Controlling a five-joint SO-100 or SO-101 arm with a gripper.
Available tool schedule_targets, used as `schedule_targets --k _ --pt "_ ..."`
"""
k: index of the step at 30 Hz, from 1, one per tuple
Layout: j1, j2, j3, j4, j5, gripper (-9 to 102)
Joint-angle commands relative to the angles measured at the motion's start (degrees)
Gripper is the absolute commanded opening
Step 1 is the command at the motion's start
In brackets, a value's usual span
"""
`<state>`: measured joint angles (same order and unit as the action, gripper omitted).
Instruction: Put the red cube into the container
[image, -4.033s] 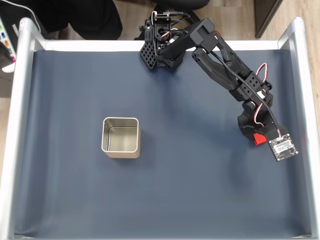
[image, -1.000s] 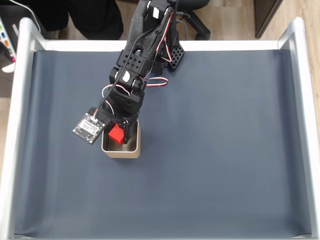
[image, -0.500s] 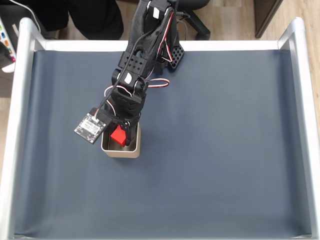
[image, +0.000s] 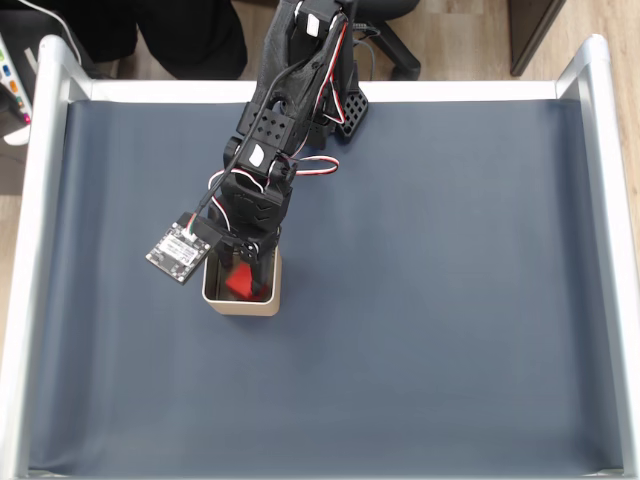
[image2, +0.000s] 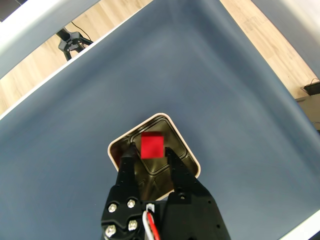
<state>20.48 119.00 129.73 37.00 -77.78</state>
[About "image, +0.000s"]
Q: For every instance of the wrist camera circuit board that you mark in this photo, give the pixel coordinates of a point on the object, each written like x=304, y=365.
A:
x=177, y=252

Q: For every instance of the black office chair base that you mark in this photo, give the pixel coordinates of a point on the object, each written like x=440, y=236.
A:
x=400, y=55

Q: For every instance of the person's legs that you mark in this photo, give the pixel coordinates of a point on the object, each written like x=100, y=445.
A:
x=190, y=35

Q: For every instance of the white metal table frame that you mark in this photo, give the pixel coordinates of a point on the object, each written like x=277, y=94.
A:
x=150, y=91

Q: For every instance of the dark blue-grey mat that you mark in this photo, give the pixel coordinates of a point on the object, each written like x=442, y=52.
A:
x=400, y=350

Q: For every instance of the white device with coloured buttons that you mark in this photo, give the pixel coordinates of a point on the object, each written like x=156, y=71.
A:
x=14, y=136

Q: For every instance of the red cube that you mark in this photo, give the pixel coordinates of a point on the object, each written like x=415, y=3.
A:
x=240, y=282

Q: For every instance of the square metal tin container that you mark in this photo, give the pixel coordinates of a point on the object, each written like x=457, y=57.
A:
x=250, y=309

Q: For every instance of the dark wooden cabinet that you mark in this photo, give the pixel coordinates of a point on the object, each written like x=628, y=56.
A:
x=530, y=30

